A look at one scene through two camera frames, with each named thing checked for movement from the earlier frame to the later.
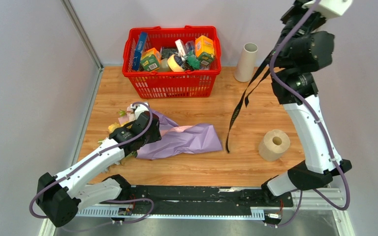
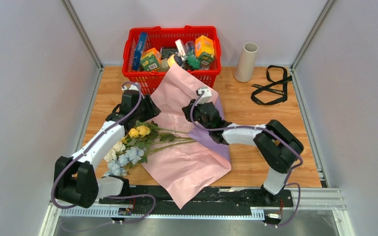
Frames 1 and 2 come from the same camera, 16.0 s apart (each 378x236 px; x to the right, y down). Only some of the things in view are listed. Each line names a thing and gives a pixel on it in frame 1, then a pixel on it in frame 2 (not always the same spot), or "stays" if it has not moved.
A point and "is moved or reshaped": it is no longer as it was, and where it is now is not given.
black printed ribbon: x=246 y=97 to x=276 y=91
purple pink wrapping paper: x=175 y=140 is moved or reshaped
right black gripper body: x=291 y=18 to x=197 y=116
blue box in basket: x=140 y=47 stays
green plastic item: x=192 y=61 stays
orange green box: x=204 y=48 stays
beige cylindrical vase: x=244 y=69 stays
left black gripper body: x=155 y=136 to x=146 y=110
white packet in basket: x=181 y=48 stays
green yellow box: x=150 y=59 stays
